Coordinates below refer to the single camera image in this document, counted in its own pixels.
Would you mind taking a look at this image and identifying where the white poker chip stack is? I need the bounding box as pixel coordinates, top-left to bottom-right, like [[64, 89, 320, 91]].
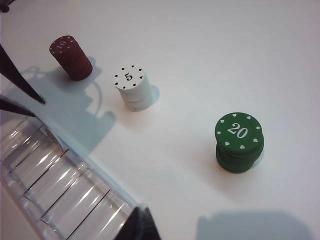
[[112, 64, 152, 112]]

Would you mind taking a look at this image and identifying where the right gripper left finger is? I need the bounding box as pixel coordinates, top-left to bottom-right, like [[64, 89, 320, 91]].
[[0, 44, 46, 118]]

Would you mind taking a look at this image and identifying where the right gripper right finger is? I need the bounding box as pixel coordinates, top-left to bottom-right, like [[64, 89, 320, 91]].
[[126, 206, 162, 240]]

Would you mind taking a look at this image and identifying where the clear plastic chip tray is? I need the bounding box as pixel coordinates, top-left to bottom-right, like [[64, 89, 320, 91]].
[[0, 109, 151, 240]]

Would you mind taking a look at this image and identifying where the red poker chip stack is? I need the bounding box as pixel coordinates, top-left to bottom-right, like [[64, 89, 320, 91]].
[[49, 35, 93, 81]]

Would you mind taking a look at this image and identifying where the green poker chip stack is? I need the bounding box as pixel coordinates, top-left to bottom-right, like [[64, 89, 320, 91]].
[[214, 112, 265, 174]]

